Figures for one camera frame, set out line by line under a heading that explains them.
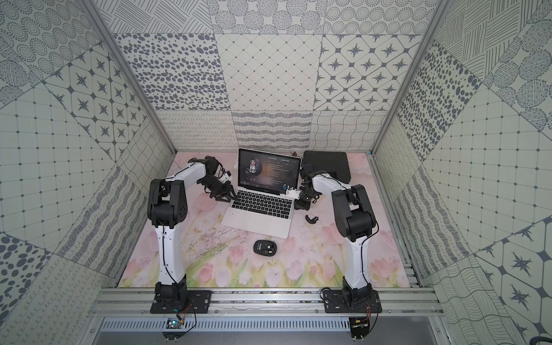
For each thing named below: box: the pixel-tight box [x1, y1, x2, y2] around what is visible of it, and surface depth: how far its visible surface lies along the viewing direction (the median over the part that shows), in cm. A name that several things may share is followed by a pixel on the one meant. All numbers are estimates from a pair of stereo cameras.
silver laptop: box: [220, 148, 303, 240], surface depth 100 cm
